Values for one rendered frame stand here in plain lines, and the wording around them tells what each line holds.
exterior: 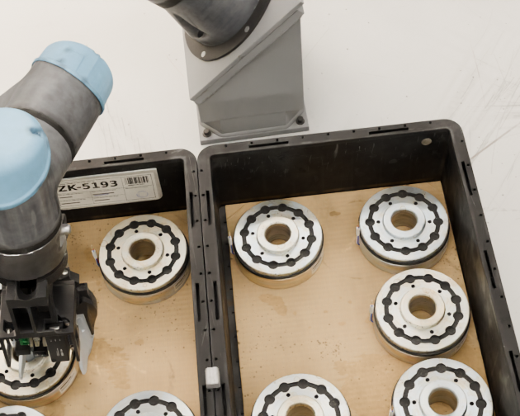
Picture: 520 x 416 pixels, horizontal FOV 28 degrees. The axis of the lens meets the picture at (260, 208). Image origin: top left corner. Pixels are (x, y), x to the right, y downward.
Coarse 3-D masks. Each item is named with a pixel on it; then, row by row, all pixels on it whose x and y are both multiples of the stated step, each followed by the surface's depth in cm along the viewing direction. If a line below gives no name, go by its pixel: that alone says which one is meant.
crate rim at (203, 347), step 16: (80, 160) 117; (96, 160) 117; (112, 160) 117; (128, 160) 117; (144, 160) 116; (160, 160) 116; (176, 160) 116; (192, 160) 116; (192, 176) 115; (192, 192) 113; (192, 208) 114; (192, 224) 113; (192, 240) 110; (192, 256) 109; (192, 272) 108; (192, 288) 107; (208, 320) 105; (208, 336) 104; (208, 352) 103; (208, 400) 100
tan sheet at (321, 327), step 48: (336, 192) 124; (432, 192) 123; (336, 240) 121; (240, 288) 118; (288, 288) 118; (336, 288) 117; (240, 336) 115; (288, 336) 114; (336, 336) 114; (336, 384) 111; (384, 384) 110
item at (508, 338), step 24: (432, 120) 117; (216, 144) 117; (240, 144) 117; (264, 144) 117; (288, 144) 116; (312, 144) 116; (456, 144) 115; (480, 216) 109; (216, 240) 110; (480, 240) 108; (216, 264) 108; (216, 288) 108; (216, 312) 107; (504, 312) 103; (216, 336) 104; (504, 336) 102; (216, 360) 104; (216, 408) 99
